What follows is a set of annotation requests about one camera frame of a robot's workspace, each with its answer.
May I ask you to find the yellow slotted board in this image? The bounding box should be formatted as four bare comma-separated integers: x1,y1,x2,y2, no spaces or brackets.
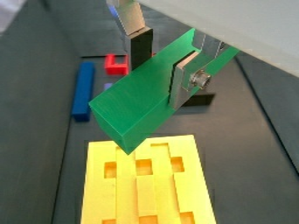
81,135,217,224

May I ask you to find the blue rectangular block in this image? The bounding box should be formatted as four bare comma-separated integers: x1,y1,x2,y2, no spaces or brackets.
71,61,95,122

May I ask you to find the green rectangular block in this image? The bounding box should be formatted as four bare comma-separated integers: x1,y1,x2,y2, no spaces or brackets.
89,30,239,153

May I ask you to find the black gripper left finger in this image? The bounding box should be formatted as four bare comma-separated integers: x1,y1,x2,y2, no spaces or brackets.
106,0,154,70

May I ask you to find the red fork-shaped block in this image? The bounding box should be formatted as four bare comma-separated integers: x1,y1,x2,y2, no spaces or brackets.
105,53,130,75

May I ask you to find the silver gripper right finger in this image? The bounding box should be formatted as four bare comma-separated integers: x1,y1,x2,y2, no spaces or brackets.
169,31,226,109

